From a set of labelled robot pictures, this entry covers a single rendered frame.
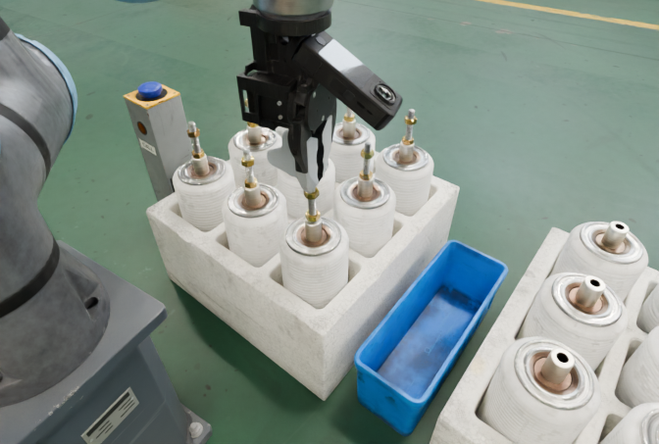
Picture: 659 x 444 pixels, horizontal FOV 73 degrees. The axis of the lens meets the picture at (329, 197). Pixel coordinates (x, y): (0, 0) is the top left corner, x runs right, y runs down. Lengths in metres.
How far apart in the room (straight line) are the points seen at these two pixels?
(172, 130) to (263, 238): 0.30
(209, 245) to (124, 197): 0.48
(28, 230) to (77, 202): 0.78
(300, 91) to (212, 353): 0.51
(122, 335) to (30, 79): 0.25
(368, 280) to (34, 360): 0.40
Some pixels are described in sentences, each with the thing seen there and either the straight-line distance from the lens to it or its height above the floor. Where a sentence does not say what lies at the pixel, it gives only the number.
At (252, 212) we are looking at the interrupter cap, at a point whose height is 0.25.
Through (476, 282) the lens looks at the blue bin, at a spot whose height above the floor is 0.05.
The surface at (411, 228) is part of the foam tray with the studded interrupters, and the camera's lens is 0.73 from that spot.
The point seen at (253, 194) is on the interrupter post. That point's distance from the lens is 0.65.
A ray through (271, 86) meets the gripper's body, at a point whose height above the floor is 0.48.
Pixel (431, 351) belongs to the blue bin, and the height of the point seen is 0.00.
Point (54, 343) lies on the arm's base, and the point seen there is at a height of 0.34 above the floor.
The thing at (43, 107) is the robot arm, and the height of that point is 0.48.
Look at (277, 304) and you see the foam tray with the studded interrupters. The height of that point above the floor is 0.18.
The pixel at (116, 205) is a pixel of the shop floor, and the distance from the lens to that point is 1.15.
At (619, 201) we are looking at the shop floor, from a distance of 1.25.
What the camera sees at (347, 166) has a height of 0.21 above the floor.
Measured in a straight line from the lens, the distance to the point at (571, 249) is 0.69.
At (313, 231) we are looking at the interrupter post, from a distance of 0.59.
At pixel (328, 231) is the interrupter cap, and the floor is 0.25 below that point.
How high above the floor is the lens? 0.68
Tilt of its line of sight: 40 degrees down
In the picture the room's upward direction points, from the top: straight up
